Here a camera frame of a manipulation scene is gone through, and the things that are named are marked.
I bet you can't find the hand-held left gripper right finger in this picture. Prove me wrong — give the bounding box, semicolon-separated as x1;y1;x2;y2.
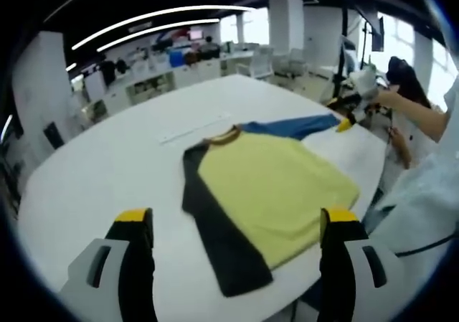
318;206;408;322

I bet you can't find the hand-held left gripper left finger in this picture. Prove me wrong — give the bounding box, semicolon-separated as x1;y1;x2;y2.
58;207;158;322

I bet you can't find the yellow raglan garment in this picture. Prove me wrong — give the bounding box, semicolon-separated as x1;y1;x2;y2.
181;113;361;298

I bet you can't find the person's right hand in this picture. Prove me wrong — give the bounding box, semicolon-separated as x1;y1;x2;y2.
372;89;398;110

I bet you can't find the black metal stand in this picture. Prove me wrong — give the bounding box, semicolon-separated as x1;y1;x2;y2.
335;4;351;99

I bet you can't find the black hanging monitor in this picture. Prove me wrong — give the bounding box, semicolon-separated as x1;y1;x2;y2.
370;15;385;53

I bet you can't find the white square pillar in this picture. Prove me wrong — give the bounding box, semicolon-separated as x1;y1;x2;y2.
11;30;72;156
268;0;305;72

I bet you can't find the white mesh office chair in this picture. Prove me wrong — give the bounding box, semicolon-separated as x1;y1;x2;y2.
238;47;274;80

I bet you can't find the person in white coat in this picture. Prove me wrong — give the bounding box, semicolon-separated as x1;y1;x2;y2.
365;81;459;322

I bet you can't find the white cabinet row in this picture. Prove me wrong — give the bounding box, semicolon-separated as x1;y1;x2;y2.
103;58;223;115

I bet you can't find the black waste bin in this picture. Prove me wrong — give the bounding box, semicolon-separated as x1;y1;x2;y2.
42;120;66;150

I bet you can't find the blue storage box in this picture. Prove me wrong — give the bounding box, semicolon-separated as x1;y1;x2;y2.
168;50;187;69

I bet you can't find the long ceiling light strip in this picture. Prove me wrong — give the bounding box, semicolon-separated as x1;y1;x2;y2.
96;18;221;53
70;4;265;51

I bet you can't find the black cable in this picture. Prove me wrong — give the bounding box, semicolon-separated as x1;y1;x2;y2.
393;232;455;258

